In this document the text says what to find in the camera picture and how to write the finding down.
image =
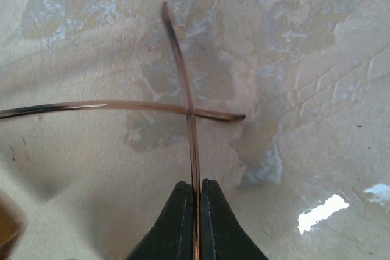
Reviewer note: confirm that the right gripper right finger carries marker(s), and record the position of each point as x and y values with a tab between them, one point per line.
221	235

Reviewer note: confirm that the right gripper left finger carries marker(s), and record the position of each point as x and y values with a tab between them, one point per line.
171	236

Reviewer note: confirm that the brown frame sunglasses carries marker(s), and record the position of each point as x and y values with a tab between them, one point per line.
187	109

